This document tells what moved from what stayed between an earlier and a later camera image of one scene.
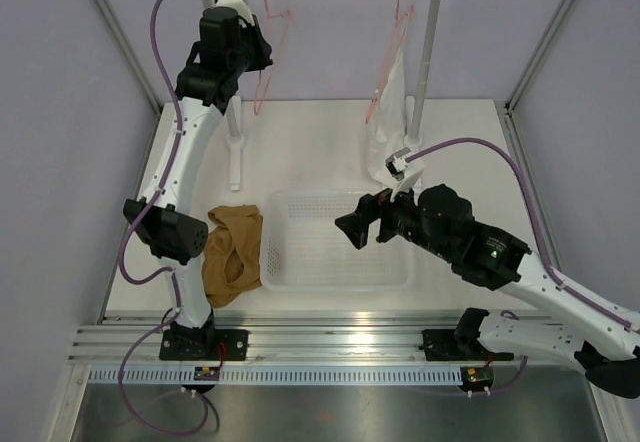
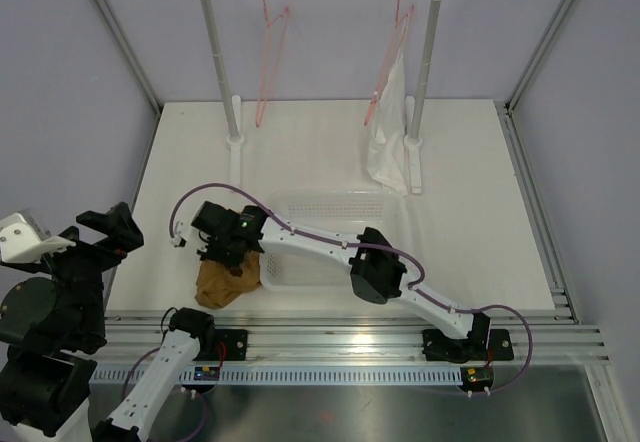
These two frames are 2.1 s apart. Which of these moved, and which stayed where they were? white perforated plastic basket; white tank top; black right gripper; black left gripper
Moved: black left gripper; black right gripper
Stayed: white tank top; white perforated plastic basket
